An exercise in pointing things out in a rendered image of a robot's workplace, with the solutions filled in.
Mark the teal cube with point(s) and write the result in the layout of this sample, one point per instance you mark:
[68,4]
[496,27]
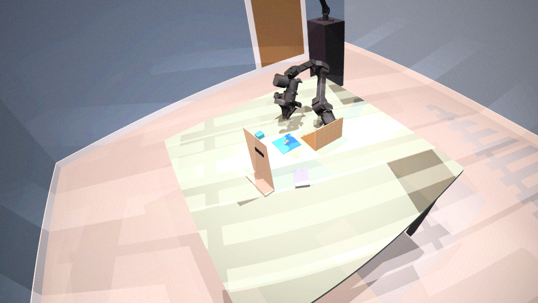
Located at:
[259,135]

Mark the blue flat square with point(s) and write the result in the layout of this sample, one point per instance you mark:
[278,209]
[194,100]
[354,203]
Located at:
[283,148]

